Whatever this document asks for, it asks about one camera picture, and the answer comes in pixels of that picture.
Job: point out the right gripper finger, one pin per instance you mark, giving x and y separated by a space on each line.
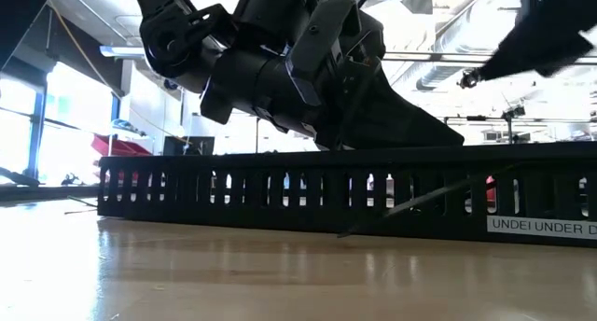
555 32

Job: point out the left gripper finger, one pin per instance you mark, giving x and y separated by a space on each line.
396 125

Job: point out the black zip tie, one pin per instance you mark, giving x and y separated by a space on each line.
420 200

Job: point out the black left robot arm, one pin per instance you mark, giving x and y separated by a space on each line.
177 46

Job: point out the black monitor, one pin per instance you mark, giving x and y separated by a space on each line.
186 146

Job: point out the red bin shelf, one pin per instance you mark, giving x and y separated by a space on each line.
116 146

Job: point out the black hanging camera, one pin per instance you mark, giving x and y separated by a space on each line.
468 79

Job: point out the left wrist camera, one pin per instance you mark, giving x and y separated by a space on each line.
322 36

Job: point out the silver ventilation duct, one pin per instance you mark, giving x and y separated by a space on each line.
448 46

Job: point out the black background station frame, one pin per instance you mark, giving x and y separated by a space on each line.
509 129

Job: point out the window frame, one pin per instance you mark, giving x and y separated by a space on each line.
36 134

